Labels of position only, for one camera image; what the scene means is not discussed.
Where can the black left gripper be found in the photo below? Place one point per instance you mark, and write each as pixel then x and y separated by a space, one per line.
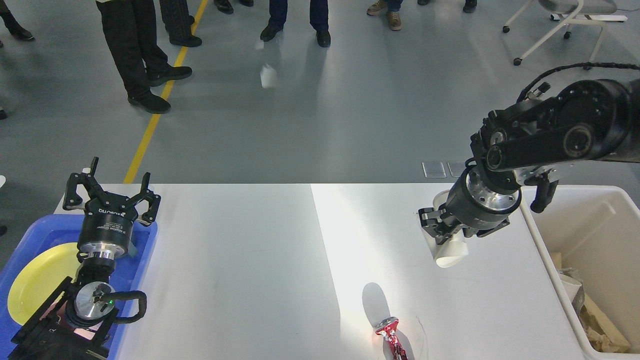
pixel 106 227

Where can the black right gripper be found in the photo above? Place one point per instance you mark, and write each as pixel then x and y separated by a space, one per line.
pixel 470 202

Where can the white paper napkin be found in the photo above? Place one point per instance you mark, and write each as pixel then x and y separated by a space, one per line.
pixel 449 253

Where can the yellow plastic plate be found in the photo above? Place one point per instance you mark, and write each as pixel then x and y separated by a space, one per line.
pixel 39 278

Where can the red snack wrapper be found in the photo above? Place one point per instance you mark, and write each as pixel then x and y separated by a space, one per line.
pixel 387 328

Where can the pink ribbed mug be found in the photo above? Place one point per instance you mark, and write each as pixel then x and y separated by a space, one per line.
pixel 62 321

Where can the brown paper bag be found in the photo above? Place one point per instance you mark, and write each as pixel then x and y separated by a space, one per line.
pixel 593 309

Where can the white paper cup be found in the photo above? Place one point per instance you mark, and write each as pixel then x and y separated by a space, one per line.
pixel 571 286

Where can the brown paper ball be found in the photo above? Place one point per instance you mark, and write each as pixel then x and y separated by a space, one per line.
pixel 596 335

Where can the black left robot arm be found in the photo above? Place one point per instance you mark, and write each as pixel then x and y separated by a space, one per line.
pixel 73 323

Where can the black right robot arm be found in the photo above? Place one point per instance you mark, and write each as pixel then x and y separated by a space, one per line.
pixel 589 120

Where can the grey-blue mug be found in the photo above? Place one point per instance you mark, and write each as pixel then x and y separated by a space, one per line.
pixel 131 248

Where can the floor outlet cover pair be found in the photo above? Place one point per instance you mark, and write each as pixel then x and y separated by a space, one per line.
pixel 443 169

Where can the blue plastic tray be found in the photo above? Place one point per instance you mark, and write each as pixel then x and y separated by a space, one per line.
pixel 57 229

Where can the white plastic bin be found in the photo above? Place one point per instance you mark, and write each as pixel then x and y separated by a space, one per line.
pixel 596 230

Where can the white rolling chair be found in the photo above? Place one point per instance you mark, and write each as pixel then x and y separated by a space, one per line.
pixel 593 13

